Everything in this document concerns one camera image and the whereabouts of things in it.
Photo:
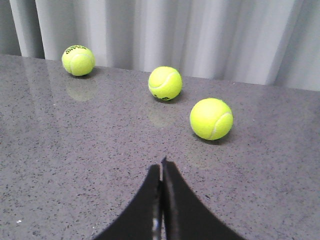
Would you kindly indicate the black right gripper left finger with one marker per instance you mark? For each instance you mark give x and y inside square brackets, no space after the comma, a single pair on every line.
[141,218]

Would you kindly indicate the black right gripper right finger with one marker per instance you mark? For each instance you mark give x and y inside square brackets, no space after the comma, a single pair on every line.
[185,216]

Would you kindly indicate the far right tennis ball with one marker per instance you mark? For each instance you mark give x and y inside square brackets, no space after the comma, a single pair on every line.
[211,119]

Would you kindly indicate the Wilson tennis ball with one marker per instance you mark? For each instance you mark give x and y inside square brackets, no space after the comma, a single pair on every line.
[165,83]

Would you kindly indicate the centre tennis ball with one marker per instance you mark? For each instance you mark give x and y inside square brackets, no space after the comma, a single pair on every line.
[78,60]

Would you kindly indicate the grey curtain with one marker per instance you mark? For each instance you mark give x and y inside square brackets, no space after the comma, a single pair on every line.
[267,42]

